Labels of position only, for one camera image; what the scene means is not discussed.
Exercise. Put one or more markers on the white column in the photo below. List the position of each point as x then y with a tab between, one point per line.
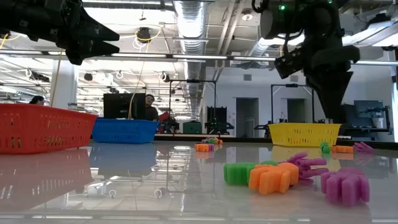
66	87

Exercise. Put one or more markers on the black ceiling camera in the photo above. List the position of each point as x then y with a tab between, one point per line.
143	34

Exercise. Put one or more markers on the black monitor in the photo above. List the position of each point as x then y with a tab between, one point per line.
118	105

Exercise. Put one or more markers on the grey door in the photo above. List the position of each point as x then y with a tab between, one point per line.
247	118
297	110

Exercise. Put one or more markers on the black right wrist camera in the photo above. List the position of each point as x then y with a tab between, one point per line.
287	62

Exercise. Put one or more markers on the blue plastic basket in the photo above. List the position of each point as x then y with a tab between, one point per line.
124	130

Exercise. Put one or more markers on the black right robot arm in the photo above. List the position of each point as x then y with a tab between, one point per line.
311	15

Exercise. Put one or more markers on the black metal frame rig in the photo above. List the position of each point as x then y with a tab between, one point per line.
192	81
292	85

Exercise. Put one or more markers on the green box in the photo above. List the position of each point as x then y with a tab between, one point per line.
192	128

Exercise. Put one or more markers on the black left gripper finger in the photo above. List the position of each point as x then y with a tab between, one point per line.
96	31
90	49

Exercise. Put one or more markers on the black cabinet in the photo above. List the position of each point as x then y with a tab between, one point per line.
217	115

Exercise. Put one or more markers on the blue screen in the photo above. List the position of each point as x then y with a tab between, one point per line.
368	107

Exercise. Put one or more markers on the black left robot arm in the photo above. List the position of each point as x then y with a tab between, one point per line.
4	15

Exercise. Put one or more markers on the orange Halloween decoration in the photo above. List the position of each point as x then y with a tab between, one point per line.
270	179
220	142
342	149
202	147

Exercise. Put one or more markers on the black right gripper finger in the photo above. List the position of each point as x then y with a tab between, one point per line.
335	93

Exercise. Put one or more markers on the white pot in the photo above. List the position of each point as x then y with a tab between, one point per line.
378	123

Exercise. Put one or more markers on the purple Halloween decoration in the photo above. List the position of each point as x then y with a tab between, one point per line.
362	147
211	147
205	141
345	186
306	162

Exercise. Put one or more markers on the person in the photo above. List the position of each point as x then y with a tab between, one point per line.
151	112
37	100

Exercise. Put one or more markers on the green Halloween decoration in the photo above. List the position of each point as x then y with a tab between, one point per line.
213	140
325	148
237	173

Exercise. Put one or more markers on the overhead beam with light strips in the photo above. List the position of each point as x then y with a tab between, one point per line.
140	55

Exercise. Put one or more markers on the red plastic basket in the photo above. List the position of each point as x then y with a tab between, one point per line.
46	130

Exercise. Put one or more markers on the yellow plastic basket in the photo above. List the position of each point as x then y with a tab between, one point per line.
304	134

